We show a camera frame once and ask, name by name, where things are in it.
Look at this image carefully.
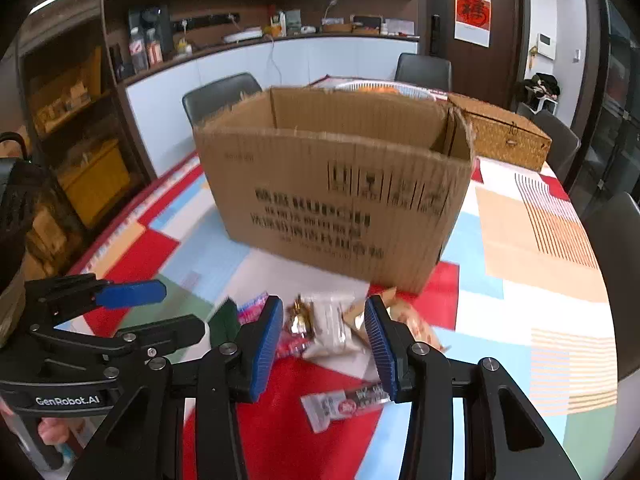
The beige snack packet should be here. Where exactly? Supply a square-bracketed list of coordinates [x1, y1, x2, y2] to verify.
[342, 287, 446, 353]

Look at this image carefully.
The woven wicker basket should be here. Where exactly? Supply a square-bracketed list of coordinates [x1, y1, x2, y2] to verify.
[446, 92, 553, 172]

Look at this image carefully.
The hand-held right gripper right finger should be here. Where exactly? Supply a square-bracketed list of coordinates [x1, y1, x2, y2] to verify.
[364, 296, 583, 480]

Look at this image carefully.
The black wall power strip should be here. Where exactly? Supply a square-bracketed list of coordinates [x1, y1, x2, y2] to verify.
[172, 12, 241, 28]

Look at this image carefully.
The white snack packet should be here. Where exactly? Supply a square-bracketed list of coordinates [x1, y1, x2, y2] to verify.
[285, 294, 376, 361]

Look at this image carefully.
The dark display shelf unit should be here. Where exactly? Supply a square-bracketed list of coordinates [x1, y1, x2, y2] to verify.
[15, 10, 156, 281]

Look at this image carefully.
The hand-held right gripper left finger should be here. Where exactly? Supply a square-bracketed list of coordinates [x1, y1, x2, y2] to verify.
[67, 296, 284, 480]

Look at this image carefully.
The black coffee machine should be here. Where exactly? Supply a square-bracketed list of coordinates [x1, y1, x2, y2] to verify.
[127, 5, 173, 61]

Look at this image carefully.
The dark green snack packet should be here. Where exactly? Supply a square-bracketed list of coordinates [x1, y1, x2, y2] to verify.
[207, 297, 241, 348]

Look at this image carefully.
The brown cardboard box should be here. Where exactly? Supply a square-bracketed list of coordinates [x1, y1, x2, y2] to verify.
[193, 86, 476, 295]

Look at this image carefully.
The pink candy packet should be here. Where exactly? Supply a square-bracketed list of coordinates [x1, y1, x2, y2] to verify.
[235, 294, 306, 358]

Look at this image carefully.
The black framed glass door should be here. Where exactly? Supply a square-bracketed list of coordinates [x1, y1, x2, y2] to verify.
[570, 0, 640, 211]

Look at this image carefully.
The white counter cabinet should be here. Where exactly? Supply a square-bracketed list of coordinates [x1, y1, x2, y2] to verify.
[122, 35, 420, 178]

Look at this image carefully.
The red and white wall calendar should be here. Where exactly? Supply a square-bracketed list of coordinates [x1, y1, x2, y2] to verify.
[454, 0, 492, 48]

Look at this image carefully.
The white round dish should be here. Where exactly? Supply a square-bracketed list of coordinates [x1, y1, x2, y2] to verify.
[334, 80, 441, 103]

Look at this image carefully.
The orange label bottle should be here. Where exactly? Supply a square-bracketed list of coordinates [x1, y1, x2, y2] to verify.
[145, 30, 163, 66]

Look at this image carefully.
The grey white snack bar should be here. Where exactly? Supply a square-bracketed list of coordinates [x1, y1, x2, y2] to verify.
[301, 382, 391, 433]

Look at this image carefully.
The clear water bottle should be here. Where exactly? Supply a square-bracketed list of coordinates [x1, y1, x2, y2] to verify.
[129, 27, 150, 75]

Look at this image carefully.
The person's left hand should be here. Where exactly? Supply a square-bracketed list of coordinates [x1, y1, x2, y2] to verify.
[37, 417, 88, 461]

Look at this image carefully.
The black bag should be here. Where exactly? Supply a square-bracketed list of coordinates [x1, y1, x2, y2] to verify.
[524, 73, 561, 99]

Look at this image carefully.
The dark brown door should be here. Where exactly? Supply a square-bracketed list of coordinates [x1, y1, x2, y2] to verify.
[425, 0, 531, 111]

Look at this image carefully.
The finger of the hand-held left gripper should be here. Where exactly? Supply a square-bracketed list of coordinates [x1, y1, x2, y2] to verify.
[25, 274, 167, 328]
[31, 314, 206, 362]

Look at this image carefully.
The colourful patchwork tablecloth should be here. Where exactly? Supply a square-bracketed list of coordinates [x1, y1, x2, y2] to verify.
[70, 77, 618, 480]

